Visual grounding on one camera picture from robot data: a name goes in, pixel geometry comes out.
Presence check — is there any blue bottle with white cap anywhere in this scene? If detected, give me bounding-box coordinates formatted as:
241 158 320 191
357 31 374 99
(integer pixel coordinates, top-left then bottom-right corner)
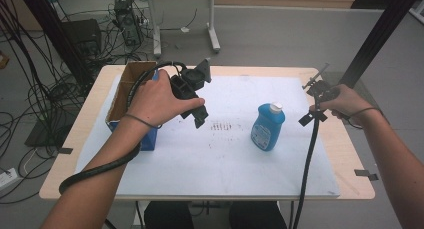
250 102 287 152

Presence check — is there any black band on left wrist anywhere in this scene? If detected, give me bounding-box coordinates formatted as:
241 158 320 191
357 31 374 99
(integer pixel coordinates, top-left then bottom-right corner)
124 112 163 130

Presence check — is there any black band on wrist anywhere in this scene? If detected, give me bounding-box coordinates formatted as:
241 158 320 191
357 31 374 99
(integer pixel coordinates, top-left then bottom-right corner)
124 112 163 130
343 106 384 130

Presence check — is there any person's left hand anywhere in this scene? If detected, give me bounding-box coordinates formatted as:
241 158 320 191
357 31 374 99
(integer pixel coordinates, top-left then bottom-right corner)
126 68 206 129

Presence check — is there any white table mat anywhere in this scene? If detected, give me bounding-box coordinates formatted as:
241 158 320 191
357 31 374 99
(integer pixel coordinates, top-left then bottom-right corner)
74 74 341 198

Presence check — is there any black metal post with base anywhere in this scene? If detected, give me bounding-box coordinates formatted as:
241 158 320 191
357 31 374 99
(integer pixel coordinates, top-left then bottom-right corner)
338 0 423 90

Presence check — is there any bundle of black floor cables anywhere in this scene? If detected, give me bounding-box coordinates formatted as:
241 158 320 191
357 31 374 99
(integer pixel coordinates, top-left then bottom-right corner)
0 0 111 203

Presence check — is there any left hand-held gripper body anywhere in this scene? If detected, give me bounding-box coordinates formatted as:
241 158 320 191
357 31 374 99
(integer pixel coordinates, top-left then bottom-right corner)
169 57 213 121

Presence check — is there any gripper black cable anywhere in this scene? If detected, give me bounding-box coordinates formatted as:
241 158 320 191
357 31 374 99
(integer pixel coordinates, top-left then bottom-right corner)
58 60 188 196
292 98 323 229

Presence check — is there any person's right leg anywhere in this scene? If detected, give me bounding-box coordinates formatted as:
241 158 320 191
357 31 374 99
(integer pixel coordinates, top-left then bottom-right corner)
229 201 288 229

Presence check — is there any white power strip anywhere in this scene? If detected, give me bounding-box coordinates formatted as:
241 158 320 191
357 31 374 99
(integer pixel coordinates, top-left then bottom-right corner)
0 167 19 190

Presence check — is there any long black tape strip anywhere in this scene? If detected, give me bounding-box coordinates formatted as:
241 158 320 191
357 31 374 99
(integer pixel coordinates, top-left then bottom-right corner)
353 168 380 182

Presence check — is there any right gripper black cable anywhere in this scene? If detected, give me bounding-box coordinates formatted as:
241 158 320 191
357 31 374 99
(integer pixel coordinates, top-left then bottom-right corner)
292 98 323 229

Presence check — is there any black band on right wrist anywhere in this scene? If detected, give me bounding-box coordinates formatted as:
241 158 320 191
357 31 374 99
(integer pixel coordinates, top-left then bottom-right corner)
343 106 384 130

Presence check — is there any black floor plate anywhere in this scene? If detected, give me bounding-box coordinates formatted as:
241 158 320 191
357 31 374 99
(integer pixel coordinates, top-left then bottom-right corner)
24 117 73 148

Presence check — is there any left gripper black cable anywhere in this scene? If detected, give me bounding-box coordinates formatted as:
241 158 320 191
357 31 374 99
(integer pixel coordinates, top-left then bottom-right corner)
58 60 188 196

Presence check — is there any black metal post with cables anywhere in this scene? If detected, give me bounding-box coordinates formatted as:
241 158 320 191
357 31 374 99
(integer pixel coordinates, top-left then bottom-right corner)
16 0 91 87

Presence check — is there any person's leg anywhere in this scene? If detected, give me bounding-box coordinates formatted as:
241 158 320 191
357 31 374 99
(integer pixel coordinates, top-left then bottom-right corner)
143 201 194 229
229 201 288 229

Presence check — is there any person's right hand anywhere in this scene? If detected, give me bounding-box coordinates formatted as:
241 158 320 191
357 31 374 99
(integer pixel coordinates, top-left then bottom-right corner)
309 84 373 127

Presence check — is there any white desk with metal legs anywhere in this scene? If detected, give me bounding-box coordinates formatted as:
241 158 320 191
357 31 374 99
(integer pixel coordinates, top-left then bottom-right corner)
126 0 249 58

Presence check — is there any person's left leg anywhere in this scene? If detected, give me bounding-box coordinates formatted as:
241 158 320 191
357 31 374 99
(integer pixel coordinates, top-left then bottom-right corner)
143 201 194 229

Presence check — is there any blue cardboard box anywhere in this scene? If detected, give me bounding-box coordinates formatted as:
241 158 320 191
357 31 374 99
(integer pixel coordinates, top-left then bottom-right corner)
105 60 161 152

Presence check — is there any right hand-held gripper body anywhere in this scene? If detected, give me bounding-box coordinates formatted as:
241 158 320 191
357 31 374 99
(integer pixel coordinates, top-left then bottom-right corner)
301 62 340 105

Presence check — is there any black equipment case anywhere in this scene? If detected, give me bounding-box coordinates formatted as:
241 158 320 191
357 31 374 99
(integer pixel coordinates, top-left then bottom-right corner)
61 18 103 58

